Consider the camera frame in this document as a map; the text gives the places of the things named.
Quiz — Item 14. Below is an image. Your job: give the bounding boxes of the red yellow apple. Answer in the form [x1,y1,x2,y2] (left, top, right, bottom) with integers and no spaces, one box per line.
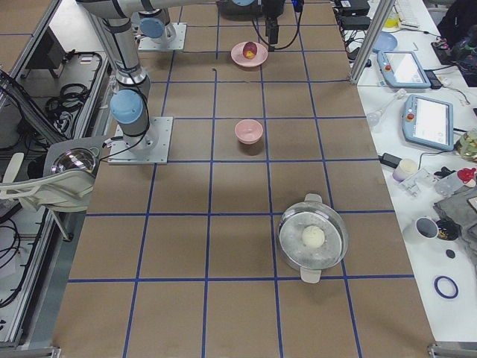
[242,41,258,60]

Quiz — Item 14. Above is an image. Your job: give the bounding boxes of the pink plate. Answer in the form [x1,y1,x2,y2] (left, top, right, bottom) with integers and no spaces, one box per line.
[230,41,268,68]

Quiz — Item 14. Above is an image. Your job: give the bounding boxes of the pink bowl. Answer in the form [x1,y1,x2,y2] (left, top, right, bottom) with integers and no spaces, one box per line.
[234,119,264,145]

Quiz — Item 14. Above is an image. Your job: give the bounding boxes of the light blue plate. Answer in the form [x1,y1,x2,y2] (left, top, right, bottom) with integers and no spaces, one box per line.
[373,31,398,53]

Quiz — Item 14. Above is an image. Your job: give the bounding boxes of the steel mixing bowl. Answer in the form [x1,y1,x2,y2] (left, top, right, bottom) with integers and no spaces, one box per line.
[50,148,98,175]

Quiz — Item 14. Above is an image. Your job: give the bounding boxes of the upper teach pendant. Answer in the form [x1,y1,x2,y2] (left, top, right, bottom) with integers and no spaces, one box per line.
[376,51,431,89]

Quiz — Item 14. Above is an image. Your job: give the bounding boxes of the teach pendant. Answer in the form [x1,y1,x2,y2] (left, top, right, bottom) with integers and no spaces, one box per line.
[376,51,431,89]
[402,95,454,151]

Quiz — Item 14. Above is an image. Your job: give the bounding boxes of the black power adapter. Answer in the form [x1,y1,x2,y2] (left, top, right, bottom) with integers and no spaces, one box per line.
[378,153,402,169]

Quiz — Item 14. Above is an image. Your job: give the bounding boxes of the lower teach pendant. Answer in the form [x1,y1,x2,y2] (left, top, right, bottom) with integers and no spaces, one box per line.
[402,95,454,151]

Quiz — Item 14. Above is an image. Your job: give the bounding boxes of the purple white cup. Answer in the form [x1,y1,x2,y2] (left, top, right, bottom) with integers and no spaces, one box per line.
[392,159,418,182]

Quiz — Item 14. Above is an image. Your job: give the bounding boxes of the metal steamer pot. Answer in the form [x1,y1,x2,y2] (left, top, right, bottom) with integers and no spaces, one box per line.
[277,193,349,284]

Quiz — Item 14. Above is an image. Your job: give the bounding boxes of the white steamed bun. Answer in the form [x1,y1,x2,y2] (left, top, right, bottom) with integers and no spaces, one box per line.
[301,225,325,248]

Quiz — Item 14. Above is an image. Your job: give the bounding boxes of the white mug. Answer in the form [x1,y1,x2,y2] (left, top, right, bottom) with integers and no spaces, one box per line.
[411,217,439,242]

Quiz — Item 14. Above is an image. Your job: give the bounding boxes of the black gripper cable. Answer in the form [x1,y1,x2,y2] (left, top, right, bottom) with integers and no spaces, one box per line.
[250,0,303,52]

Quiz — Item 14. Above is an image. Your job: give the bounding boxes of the aluminium frame post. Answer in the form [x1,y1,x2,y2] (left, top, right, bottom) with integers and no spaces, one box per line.
[350,0,395,84]

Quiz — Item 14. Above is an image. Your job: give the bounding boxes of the blue rubber ring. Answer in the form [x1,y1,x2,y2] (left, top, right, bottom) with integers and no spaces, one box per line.
[433,275,459,300]

